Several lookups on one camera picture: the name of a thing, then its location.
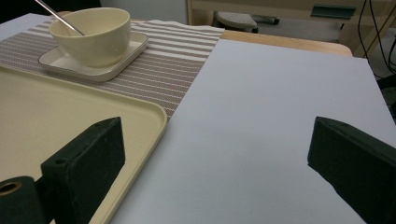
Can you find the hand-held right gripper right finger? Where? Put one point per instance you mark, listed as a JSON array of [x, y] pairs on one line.
[[358, 168]]

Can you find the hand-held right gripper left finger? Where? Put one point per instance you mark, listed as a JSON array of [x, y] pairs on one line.
[[84, 168]]

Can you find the beige plastic tray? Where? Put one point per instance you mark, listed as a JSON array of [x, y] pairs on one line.
[[62, 105]]

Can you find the white square plate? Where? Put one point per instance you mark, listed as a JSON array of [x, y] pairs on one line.
[[124, 59]]

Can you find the cream bowl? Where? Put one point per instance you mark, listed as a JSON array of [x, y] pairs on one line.
[[99, 40]]

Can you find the metal spoon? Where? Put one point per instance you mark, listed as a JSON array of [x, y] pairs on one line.
[[59, 16]]

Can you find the striped placemat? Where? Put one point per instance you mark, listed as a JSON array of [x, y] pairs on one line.
[[168, 71]]

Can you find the wooden table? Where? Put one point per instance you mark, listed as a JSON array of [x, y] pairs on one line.
[[289, 42]]

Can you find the wooden desk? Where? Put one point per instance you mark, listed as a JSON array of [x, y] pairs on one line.
[[280, 7]]

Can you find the grey foot pedal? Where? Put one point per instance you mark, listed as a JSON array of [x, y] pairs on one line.
[[236, 20]]

